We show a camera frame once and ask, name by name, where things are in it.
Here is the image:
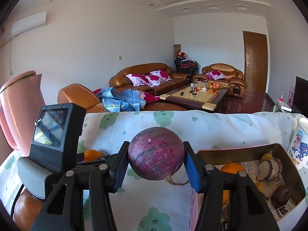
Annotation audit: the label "pink cookie tin box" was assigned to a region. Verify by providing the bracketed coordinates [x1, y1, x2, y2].
[189, 144, 307, 230]

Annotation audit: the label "brown leather armchair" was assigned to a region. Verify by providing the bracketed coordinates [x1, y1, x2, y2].
[192, 63, 246, 99]

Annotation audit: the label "stacked dark chairs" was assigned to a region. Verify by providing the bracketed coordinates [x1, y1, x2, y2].
[173, 44, 199, 76]

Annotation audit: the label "round purple radish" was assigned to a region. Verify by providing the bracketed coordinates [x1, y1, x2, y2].
[128, 127, 188, 186]

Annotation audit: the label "white cartoon paper cup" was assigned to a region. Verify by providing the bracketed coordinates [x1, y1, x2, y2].
[287, 116, 308, 170]

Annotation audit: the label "large orange mandarin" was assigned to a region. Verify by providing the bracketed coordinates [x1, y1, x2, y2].
[220, 163, 245, 205]

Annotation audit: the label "black television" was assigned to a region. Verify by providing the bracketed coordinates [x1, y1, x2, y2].
[292, 76, 308, 117]

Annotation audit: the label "wooden coffee table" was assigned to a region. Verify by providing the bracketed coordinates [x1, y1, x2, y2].
[160, 81, 230, 113]

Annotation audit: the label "near brown leather chair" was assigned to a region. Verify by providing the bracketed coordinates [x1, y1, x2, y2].
[57, 84, 108, 113]

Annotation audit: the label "small yellow-green citrus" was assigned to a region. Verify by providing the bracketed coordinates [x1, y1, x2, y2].
[261, 152, 274, 162]

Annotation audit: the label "long brown leather sofa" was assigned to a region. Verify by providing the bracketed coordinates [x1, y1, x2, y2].
[109, 63, 191, 96]

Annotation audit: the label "yam piece in tin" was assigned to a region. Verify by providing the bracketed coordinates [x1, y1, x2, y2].
[271, 185, 291, 208]

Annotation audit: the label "pink floral sofa cushion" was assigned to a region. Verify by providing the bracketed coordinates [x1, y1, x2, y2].
[126, 70, 172, 87]

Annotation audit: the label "white green-patterned tablecloth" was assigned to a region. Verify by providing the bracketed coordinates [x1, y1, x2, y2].
[1, 104, 307, 230]

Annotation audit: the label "brown wooden door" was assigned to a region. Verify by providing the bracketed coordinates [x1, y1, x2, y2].
[243, 31, 268, 94]

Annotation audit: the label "small orange mandarin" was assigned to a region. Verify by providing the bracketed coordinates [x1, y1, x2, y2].
[84, 150, 102, 162]

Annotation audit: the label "blue plaid blanket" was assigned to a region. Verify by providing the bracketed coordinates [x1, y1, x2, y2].
[96, 87, 146, 113]

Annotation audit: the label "white wall air conditioner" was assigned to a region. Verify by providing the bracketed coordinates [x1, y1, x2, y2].
[11, 11, 48, 38]

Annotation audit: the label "pink electric kettle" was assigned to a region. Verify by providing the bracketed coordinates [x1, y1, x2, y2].
[1, 70, 45, 157]

